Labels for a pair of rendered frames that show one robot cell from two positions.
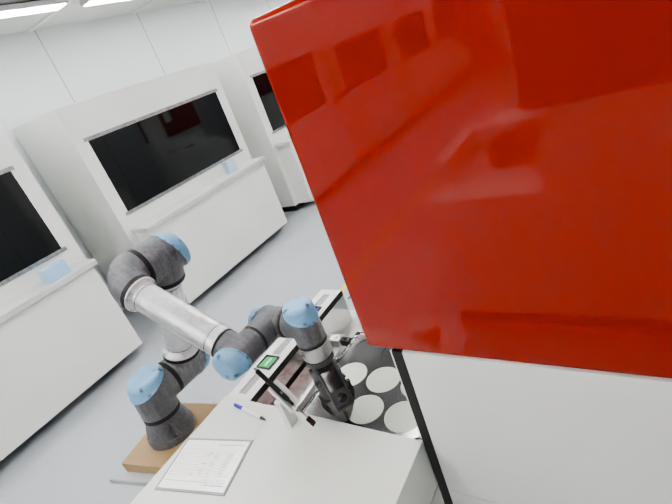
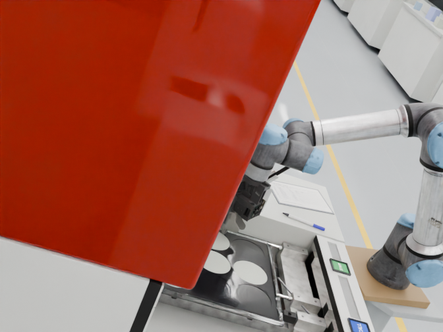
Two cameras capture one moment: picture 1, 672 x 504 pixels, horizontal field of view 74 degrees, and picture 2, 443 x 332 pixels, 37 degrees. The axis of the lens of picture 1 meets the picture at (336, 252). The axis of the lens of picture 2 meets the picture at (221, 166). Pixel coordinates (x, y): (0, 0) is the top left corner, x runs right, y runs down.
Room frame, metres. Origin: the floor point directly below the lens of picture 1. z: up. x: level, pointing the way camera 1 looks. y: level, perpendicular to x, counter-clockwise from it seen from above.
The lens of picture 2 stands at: (1.88, -1.22, 1.86)
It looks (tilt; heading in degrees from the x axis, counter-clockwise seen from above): 25 degrees down; 129
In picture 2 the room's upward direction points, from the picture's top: 23 degrees clockwise
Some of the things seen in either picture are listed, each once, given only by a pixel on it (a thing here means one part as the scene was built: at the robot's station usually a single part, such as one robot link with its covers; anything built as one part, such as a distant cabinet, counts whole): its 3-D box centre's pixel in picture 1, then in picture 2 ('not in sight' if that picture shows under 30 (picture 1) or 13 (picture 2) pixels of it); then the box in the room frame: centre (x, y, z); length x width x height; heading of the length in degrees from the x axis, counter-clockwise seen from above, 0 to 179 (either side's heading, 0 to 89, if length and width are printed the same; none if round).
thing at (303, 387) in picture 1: (310, 379); (296, 293); (1.14, 0.22, 0.87); 0.36 x 0.08 x 0.03; 141
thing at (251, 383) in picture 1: (298, 352); (337, 315); (1.27, 0.24, 0.89); 0.55 x 0.09 x 0.14; 141
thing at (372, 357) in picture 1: (383, 379); (213, 261); (0.99, 0.00, 0.90); 0.34 x 0.34 x 0.01; 51
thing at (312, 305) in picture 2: not in sight; (304, 302); (1.20, 0.17, 0.89); 0.08 x 0.03 x 0.03; 51
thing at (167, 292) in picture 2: not in sight; (215, 305); (1.13, -0.11, 0.90); 0.37 x 0.01 x 0.01; 51
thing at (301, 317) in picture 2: (331, 339); (309, 322); (1.27, 0.12, 0.89); 0.08 x 0.03 x 0.03; 51
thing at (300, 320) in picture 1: (303, 322); (269, 145); (0.91, 0.13, 1.21); 0.09 x 0.08 x 0.11; 51
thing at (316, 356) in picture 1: (314, 349); (257, 169); (0.90, 0.13, 1.13); 0.08 x 0.08 x 0.05
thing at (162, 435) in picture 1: (166, 419); (394, 262); (1.16, 0.69, 0.90); 0.15 x 0.15 x 0.10
